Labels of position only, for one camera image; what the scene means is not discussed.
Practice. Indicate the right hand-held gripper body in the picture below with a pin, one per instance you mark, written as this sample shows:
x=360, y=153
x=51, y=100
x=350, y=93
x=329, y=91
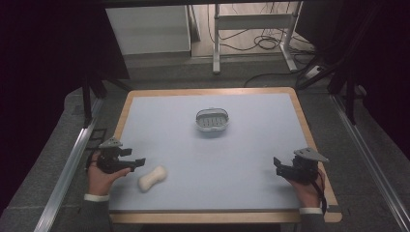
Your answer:
x=304, y=167

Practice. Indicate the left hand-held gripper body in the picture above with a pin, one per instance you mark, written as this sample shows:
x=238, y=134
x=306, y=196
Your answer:
x=109, y=158

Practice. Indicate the white toy bone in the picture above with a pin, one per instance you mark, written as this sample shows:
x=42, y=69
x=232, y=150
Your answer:
x=152, y=179

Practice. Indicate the grey soap dish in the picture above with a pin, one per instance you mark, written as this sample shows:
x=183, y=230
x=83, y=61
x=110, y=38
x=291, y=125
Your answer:
x=212, y=120

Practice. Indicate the person's left hand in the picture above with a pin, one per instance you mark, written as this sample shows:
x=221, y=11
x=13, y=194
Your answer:
x=102, y=180

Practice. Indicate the person's right hand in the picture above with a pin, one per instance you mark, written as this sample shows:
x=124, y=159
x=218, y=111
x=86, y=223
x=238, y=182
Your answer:
x=307, y=193

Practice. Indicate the black stand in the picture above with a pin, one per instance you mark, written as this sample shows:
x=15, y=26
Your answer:
x=345, y=87
x=92, y=96

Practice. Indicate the light blue table mat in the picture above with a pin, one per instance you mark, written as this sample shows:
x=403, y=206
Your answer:
x=206, y=154

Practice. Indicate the white power strip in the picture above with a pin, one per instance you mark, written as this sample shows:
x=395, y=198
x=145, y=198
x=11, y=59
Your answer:
x=314, y=72

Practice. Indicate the white cabinet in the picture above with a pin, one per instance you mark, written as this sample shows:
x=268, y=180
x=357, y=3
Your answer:
x=150, y=30

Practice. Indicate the white metal stand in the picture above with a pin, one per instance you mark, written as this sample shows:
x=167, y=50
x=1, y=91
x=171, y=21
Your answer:
x=251, y=29

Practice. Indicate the aluminium rail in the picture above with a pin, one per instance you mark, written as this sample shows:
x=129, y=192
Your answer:
x=372, y=161
x=66, y=175

